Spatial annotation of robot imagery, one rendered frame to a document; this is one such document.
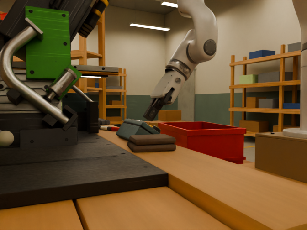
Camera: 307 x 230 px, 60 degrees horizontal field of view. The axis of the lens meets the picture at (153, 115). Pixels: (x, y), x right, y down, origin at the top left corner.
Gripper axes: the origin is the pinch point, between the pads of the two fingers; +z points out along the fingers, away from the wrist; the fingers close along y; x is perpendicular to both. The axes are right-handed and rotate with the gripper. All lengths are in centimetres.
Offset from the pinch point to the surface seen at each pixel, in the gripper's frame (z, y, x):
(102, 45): -98, 292, 5
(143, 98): -230, 929, -288
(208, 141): -2.4, -6.9, -19.0
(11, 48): 8.1, -1.8, 41.2
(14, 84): 15.1, -4.1, 35.5
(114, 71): -7.3, 13.8, 14.6
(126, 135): 10.5, -7.5, 5.4
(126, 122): 6.6, -0.7, 5.3
